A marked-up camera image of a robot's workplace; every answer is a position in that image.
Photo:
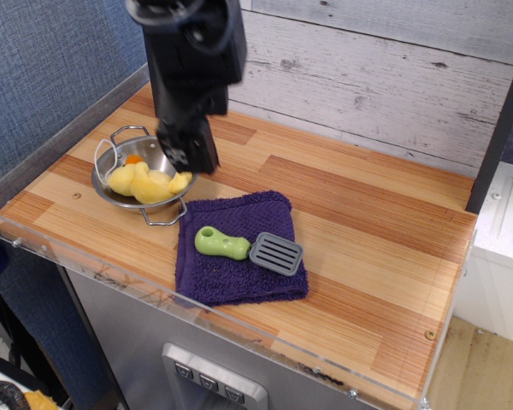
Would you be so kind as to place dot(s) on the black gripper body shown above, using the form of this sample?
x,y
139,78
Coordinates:
x,y
195,51

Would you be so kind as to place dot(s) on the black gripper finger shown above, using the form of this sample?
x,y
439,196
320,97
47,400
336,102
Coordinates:
x,y
203,157
177,147

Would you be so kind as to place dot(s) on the green handled grey spatula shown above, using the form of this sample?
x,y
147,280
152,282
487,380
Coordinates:
x,y
269,251

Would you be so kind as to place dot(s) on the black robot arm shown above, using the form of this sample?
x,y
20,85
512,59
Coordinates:
x,y
195,51

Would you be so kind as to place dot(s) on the purple terry cloth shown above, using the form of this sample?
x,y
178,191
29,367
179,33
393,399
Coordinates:
x,y
215,280

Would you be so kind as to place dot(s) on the yellow plush duck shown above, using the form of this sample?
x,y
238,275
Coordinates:
x,y
147,186

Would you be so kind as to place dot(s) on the clear acrylic front guard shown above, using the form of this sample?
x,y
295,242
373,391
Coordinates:
x,y
361,339

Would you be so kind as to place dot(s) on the stainless steel cabinet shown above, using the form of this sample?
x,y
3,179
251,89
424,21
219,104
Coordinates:
x,y
132,326

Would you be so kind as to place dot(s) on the silver button control panel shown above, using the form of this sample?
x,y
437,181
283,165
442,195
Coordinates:
x,y
199,383

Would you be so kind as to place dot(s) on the white side cabinet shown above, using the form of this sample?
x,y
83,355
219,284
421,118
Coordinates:
x,y
485,294

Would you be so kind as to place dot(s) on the dark grey right post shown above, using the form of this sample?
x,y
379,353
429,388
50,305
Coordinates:
x,y
493,155

